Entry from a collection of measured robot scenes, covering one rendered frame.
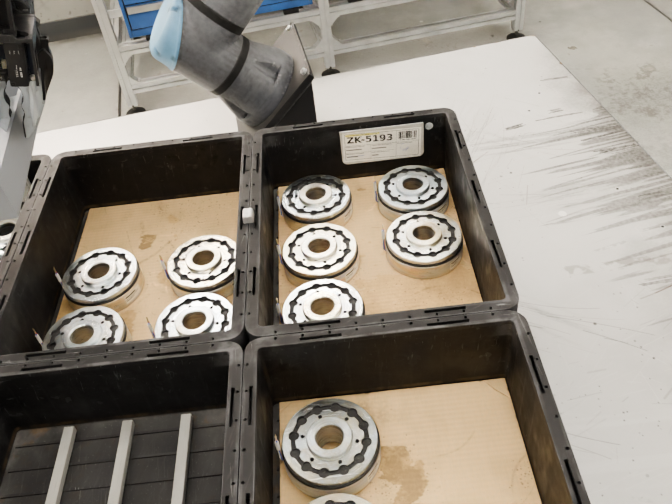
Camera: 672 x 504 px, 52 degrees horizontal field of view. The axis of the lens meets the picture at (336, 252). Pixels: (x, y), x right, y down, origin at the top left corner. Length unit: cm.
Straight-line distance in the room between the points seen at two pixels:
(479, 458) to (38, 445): 49
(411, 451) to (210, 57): 75
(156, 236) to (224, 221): 10
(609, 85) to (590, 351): 203
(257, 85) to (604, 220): 63
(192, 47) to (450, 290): 60
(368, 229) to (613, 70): 218
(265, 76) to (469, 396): 69
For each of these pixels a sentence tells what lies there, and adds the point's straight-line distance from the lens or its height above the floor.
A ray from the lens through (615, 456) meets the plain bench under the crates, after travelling 95.
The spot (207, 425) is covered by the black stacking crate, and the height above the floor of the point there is 83.
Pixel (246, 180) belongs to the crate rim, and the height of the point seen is 93.
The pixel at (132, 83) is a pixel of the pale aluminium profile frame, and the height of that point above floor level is 15.
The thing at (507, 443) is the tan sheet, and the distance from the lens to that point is 78.
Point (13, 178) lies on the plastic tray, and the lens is 84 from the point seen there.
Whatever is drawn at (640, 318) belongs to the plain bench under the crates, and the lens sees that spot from 110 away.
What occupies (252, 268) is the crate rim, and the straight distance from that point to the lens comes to 83.
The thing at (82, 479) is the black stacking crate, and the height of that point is 83.
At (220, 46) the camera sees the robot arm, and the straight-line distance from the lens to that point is 123.
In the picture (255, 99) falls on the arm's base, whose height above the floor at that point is 86.
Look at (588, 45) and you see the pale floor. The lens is 324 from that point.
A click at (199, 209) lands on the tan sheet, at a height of 83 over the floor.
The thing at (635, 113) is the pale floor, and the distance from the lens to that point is 282.
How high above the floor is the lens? 150
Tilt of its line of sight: 44 degrees down
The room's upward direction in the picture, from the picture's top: 8 degrees counter-clockwise
